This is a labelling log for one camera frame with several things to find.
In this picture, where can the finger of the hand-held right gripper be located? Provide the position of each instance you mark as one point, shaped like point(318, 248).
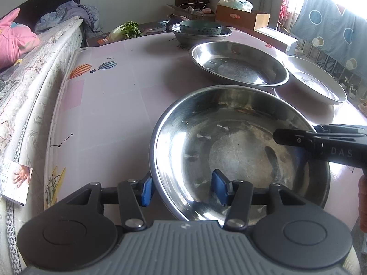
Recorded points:
point(289, 137)
point(338, 129)

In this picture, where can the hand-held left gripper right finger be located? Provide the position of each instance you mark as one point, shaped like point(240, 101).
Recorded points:
point(219, 187)

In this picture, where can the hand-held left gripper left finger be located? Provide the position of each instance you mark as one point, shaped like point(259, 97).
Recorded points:
point(146, 190)

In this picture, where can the large stainless steel plate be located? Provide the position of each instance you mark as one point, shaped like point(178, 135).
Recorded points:
point(200, 137)

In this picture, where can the stainless steel bowl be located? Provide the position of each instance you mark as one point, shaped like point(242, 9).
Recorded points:
point(189, 39)

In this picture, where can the dark green ceramic bowl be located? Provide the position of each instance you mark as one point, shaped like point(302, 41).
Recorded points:
point(200, 28)

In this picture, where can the person's right hand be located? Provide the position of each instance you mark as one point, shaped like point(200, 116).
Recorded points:
point(363, 203)

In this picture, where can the white ceramic plate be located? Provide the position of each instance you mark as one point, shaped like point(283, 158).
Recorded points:
point(315, 80)

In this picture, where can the medium stainless steel plate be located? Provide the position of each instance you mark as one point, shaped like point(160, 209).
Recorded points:
point(238, 66)

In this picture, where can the blue circle-print hanging cloth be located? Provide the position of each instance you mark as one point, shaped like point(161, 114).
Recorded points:
point(329, 34)

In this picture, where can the long brown white-topped box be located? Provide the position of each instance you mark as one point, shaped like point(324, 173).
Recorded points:
point(275, 38)

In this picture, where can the open brown cardboard box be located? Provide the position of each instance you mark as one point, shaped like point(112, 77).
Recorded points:
point(243, 20)

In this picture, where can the white printed booklet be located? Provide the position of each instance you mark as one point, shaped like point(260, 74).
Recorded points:
point(17, 180)

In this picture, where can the pink hanging cloth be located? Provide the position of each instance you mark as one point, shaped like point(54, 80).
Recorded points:
point(285, 3)

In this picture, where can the pale green plastic bag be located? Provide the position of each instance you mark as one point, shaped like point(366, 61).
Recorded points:
point(238, 4)

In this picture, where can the napa cabbage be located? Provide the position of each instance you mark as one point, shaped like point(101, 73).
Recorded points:
point(129, 30)

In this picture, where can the red onion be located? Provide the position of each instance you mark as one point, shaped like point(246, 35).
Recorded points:
point(173, 23)

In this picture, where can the white quilted mattress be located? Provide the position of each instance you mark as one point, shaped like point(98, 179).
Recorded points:
point(43, 63)

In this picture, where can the open white cardboard carton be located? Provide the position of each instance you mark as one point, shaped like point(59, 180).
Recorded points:
point(175, 10)

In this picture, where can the grey blue clothes pile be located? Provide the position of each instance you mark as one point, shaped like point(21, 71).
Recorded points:
point(74, 13)

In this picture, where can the pink patterned quilt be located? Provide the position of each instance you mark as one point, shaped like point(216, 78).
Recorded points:
point(14, 40)

